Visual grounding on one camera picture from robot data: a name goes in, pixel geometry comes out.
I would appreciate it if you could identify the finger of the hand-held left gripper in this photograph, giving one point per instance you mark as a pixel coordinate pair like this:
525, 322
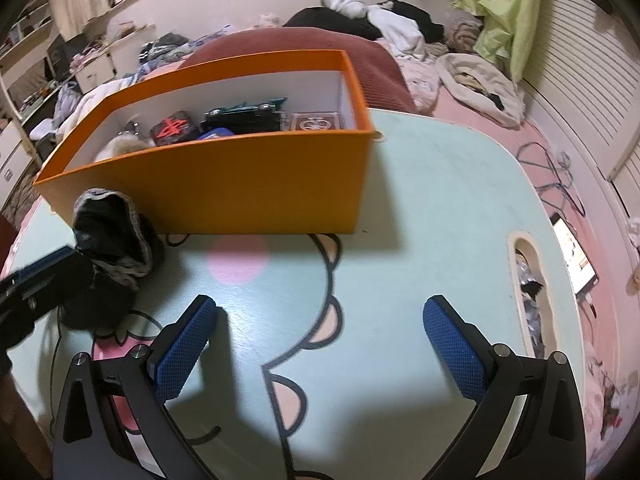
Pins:
47, 272

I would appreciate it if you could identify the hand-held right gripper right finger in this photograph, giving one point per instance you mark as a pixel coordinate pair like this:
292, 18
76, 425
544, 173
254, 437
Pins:
450, 347

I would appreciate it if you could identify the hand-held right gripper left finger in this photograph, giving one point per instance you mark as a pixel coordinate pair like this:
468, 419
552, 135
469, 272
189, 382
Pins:
185, 347

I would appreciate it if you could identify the orange storage box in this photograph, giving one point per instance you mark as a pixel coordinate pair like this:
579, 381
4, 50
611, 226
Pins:
250, 185

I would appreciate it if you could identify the red and black case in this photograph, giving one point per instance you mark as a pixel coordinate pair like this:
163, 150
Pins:
172, 130

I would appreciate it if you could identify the blue item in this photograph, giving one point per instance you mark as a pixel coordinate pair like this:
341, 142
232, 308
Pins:
215, 134

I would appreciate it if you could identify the brown card box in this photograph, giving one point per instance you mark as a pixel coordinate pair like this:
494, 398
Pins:
317, 121

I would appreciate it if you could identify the mint green cartoon desktop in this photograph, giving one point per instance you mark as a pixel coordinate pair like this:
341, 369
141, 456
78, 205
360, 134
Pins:
425, 185

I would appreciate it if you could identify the white drawer cabinet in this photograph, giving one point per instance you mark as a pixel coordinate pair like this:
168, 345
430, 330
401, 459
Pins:
12, 160

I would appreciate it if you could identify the pile of mixed clothes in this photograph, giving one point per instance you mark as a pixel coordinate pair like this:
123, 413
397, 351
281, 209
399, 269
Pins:
100, 92

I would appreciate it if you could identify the white storage box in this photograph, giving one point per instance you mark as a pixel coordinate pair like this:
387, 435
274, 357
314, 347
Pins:
95, 75

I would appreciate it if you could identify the pink bed sheet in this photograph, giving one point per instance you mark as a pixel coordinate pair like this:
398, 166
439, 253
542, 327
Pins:
500, 135

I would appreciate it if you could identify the white shelf unit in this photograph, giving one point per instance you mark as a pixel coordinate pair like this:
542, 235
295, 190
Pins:
25, 45

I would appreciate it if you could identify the pink floral cloth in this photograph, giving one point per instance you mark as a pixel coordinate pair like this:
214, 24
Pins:
420, 80

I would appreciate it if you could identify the beige blanket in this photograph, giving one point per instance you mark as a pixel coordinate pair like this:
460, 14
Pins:
470, 75

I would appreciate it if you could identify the beige curtain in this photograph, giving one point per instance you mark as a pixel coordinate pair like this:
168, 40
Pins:
75, 0

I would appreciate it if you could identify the white louvred door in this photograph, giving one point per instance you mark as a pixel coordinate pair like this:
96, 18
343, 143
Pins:
585, 85

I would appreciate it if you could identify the maroon cushion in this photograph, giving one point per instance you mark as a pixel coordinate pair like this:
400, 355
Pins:
280, 42

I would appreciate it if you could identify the white garment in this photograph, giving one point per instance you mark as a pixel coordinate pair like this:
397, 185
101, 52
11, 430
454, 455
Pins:
395, 25

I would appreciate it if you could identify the light green hanging cloth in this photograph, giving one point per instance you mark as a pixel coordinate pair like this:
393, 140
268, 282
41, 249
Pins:
505, 10

